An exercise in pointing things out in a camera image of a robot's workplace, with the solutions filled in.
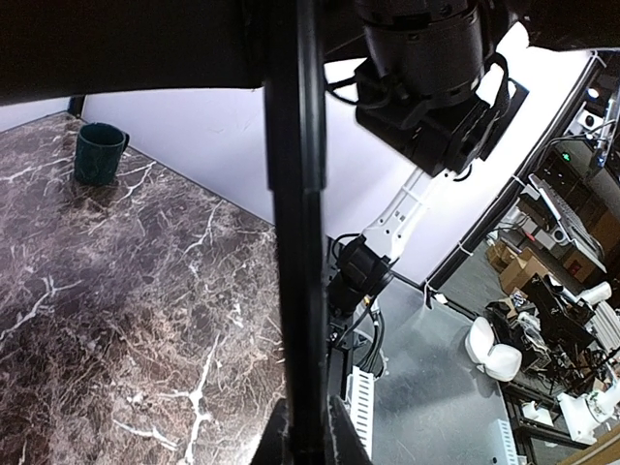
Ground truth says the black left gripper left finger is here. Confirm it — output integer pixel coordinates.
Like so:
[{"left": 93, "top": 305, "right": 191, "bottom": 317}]
[{"left": 254, "top": 399, "right": 291, "bottom": 465}]

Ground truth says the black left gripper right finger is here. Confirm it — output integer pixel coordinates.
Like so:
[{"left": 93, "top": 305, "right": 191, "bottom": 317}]
[{"left": 325, "top": 396, "right": 372, "bottom": 465}]

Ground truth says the lavender and black folding umbrella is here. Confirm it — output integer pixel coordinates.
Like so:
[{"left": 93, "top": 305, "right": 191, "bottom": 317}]
[{"left": 1, "top": 1, "right": 619, "bottom": 464}]

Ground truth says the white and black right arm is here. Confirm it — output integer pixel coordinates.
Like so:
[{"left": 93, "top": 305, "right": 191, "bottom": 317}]
[{"left": 327, "top": 1, "right": 523, "bottom": 320}]

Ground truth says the dark green ceramic mug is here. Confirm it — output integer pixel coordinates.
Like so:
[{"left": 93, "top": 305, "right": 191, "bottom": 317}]
[{"left": 74, "top": 123, "right": 130, "bottom": 186}]

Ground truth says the grey slotted cable duct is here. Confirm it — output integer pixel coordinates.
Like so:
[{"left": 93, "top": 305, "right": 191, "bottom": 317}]
[{"left": 346, "top": 366, "right": 375, "bottom": 456}]

